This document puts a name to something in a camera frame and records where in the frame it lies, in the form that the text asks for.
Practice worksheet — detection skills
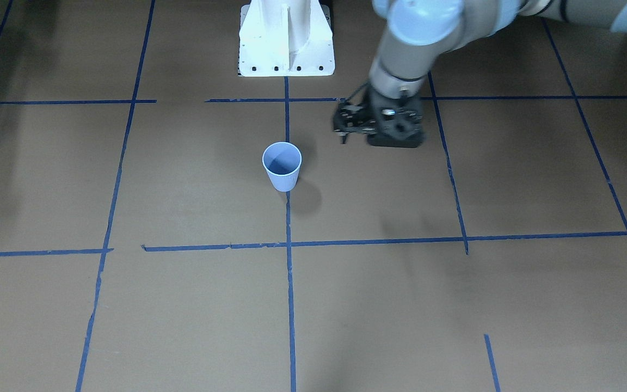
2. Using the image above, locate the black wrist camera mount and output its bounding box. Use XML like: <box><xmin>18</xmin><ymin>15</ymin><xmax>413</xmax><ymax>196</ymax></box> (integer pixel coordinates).
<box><xmin>333</xmin><ymin>100</ymin><xmax>378</xmax><ymax>145</ymax></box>

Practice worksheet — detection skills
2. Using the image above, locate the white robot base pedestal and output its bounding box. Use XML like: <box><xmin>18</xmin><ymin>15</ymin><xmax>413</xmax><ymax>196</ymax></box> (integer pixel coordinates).
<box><xmin>237</xmin><ymin>1</ymin><xmax>336</xmax><ymax>77</ymax></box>

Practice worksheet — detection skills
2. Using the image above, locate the brown paper table cover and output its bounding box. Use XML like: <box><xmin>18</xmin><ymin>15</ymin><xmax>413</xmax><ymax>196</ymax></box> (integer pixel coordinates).
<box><xmin>0</xmin><ymin>1</ymin><xmax>627</xmax><ymax>391</ymax></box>

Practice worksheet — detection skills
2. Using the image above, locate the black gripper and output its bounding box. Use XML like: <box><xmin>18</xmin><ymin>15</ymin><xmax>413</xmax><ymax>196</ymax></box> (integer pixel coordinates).
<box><xmin>367</xmin><ymin>88</ymin><xmax>425</xmax><ymax>148</ymax></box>

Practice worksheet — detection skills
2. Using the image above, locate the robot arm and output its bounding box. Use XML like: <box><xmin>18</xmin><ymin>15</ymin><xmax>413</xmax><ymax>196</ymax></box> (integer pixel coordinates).
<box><xmin>363</xmin><ymin>1</ymin><xmax>627</xmax><ymax>148</ymax></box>

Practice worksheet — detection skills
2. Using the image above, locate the blue ribbed cup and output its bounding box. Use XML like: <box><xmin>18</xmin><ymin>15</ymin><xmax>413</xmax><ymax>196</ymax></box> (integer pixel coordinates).
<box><xmin>261</xmin><ymin>142</ymin><xmax>303</xmax><ymax>193</ymax></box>

